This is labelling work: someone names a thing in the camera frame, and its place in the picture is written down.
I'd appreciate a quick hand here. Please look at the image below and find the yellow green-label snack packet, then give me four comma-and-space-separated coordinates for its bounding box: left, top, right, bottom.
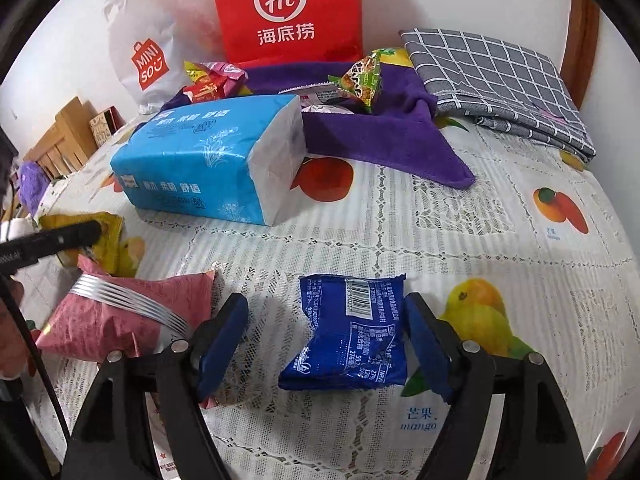
372, 47, 416, 69

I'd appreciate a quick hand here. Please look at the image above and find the green snack packet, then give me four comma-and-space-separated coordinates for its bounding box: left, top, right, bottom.
327, 49, 387, 114

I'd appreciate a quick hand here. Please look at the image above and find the yellow crinkled snack packet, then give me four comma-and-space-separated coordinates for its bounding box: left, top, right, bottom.
40, 212, 127, 277

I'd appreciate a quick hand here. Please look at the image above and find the magenta snack packet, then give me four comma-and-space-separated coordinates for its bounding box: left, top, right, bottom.
200, 61, 249, 97

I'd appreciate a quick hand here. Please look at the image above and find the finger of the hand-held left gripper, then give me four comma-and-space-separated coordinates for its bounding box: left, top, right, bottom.
0, 221, 103, 267

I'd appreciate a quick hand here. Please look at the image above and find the fruit print lace tablecloth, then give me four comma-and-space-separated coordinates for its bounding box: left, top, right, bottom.
20, 105, 640, 480

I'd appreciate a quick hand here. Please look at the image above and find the blue snack packet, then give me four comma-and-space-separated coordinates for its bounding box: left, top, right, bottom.
277, 274, 408, 392

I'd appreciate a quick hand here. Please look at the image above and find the person's left hand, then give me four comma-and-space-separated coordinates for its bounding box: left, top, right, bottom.
0, 280, 33, 378

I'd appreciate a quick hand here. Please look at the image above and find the blue tissue pack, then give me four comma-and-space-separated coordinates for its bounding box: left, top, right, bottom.
110, 94, 307, 227

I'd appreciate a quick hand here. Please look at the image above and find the purple towel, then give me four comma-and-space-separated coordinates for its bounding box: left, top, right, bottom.
160, 60, 476, 191

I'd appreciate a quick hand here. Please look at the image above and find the salmon pink snack packet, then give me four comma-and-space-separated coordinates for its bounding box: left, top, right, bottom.
36, 255, 218, 361

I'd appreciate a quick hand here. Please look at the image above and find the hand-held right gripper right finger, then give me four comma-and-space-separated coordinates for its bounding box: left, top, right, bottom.
404, 292, 588, 480

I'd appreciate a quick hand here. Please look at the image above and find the wooden chair back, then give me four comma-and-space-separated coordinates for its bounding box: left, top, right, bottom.
559, 0, 601, 111

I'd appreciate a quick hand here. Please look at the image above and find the white snack packet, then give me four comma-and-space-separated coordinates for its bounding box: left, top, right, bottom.
277, 84, 352, 113

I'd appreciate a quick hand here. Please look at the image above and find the black cable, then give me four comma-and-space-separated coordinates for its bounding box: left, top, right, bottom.
0, 277, 73, 443

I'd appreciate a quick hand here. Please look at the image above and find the grey checkered cloth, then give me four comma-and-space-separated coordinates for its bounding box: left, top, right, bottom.
399, 27, 598, 163

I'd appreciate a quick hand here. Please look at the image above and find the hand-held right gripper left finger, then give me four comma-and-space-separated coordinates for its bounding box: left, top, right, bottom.
60, 292, 249, 480

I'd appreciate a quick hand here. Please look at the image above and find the purple plush toy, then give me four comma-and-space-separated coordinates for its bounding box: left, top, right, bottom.
17, 160, 49, 217

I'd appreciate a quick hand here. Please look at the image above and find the red paper bag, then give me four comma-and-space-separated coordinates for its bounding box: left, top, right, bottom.
209, 0, 364, 69

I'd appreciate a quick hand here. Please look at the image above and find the red snack packet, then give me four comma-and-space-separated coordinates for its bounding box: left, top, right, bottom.
182, 61, 223, 107

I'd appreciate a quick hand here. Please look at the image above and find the small patterned box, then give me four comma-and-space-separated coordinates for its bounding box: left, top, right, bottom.
89, 107, 120, 145

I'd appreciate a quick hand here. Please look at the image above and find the white plastic bag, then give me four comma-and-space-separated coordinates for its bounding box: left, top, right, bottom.
102, 0, 227, 117

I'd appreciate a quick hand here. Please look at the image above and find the wooden furniture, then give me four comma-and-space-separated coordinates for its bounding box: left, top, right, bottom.
22, 96, 98, 181

